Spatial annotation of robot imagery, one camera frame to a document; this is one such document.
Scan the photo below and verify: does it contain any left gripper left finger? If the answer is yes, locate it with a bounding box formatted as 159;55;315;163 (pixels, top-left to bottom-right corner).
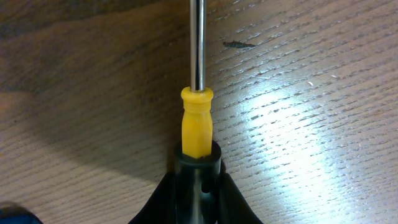
129;173;175;224

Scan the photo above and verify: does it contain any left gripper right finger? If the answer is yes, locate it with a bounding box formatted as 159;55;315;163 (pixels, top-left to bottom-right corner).
218;173;263;224

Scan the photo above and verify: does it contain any black yellow screwdriver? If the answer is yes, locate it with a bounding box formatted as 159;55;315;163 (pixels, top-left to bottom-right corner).
175;0;220;224

